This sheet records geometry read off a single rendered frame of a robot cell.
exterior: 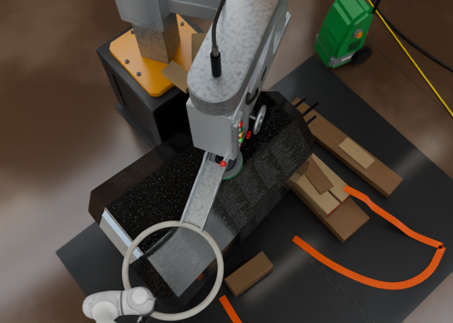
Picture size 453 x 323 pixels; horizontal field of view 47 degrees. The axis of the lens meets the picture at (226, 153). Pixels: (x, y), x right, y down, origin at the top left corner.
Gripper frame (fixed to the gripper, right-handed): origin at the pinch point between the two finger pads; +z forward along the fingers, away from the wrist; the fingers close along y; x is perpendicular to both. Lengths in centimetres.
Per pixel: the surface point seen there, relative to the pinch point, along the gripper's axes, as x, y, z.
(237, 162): 10, 89, -7
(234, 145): 4, 75, -54
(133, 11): 90, 108, -57
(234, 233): -7, 63, 18
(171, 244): 14.6, 34.8, 3.9
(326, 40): 28, 234, 44
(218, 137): 12, 74, -55
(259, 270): -24, 66, 67
